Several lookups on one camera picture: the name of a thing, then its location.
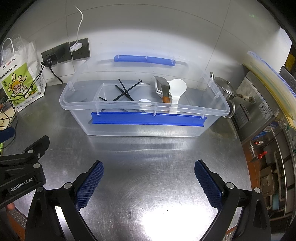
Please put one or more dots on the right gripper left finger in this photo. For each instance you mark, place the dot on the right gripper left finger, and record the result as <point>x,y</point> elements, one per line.
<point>82,189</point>

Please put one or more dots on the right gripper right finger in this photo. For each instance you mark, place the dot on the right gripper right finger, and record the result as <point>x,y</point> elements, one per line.
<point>219,195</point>

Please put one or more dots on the white plastic spoon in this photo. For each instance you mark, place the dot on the white plastic spoon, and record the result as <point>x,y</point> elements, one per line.
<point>145,104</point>

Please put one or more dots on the person's left hand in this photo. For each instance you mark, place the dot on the person's left hand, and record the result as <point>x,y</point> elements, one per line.
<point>10,206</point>

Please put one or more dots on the printed paper shopping bag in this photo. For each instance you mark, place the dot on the printed paper shopping bag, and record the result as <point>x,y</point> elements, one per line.
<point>21,72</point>

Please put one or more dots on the stainless steel kettle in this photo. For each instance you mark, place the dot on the stainless steel kettle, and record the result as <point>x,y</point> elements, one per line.
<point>230,93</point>

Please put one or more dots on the clear inner tray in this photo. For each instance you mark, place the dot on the clear inner tray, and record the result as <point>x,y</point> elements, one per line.
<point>143,90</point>

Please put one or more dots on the clear plastic storage bin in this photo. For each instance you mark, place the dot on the clear plastic storage bin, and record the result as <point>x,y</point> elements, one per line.
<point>198,108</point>

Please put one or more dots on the white rice paddle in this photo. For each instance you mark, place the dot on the white rice paddle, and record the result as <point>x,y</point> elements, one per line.
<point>177,89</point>

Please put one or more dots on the wooden handled metal scraper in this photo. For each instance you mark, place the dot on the wooden handled metal scraper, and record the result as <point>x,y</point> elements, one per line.
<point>162,86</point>

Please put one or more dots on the black wall socket panel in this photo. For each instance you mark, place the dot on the black wall socket panel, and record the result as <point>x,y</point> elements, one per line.
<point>61,53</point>

